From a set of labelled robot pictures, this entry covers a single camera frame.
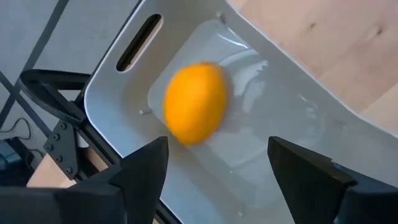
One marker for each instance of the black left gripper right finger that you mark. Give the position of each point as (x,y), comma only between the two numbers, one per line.
(304,186)

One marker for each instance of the orange fruit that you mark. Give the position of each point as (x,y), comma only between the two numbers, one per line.
(196,102)

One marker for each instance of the black frame strut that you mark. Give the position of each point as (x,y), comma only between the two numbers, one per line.
(26,107)
(38,46)

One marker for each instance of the light grey plastic basket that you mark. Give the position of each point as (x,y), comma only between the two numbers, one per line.
(280,130)

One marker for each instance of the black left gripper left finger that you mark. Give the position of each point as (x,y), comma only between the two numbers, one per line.
(143,186)

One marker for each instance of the black bracket plate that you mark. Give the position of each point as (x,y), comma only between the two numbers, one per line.
(62,149)

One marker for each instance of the dark blue box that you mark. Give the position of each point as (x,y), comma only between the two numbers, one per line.
(12,161)

